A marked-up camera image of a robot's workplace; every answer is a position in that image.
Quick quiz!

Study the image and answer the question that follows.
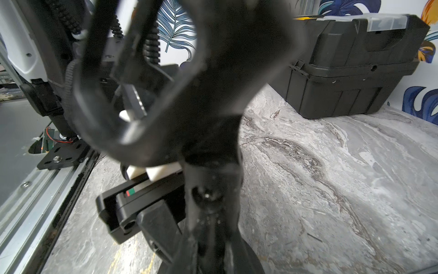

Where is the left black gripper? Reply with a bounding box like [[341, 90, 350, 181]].
[[96, 171, 185, 264]]

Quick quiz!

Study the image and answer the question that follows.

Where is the aluminium front rail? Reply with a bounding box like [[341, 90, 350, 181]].
[[1, 151, 99, 274]]

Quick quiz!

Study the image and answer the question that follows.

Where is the black plastic toolbox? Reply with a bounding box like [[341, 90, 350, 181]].
[[270, 13, 430, 119]]

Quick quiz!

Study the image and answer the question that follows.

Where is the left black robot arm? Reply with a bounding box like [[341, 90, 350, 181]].
[[1, 1, 187, 143]]

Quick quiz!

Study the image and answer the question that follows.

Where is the black stand pole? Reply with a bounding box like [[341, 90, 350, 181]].
[[73, 1, 303, 274]]

